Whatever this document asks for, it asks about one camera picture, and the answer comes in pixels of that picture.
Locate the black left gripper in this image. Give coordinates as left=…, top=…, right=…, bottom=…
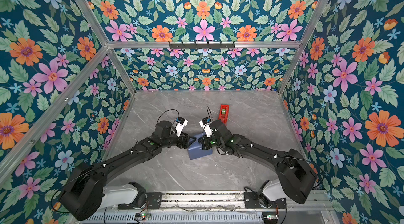
left=161, top=130, right=198, bottom=149

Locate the light blue wrapping paper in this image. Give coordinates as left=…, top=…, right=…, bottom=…
left=187, top=133, right=213, bottom=160

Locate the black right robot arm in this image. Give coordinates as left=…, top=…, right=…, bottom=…
left=199, top=117, right=318, bottom=205

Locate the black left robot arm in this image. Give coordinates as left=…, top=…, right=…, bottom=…
left=59, top=121, right=197, bottom=221

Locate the red tape dispenser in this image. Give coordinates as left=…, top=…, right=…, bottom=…
left=218, top=104, right=229, bottom=126

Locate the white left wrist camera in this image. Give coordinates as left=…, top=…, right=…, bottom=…
left=175, top=117, right=188, bottom=137

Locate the aluminium mounting rail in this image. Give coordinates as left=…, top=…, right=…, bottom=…
left=72, top=190, right=335, bottom=213

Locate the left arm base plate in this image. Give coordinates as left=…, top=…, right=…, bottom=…
left=118, top=192, right=163, bottom=210

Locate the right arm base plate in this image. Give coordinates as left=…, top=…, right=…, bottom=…
left=244, top=191, right=287, bottom=209

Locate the white cable duct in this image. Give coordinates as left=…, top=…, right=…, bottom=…
left=81, top=212, right=264, bottom=224

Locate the black hook rail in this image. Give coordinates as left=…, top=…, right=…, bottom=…
left=168, top=42, right=236, bottom=49

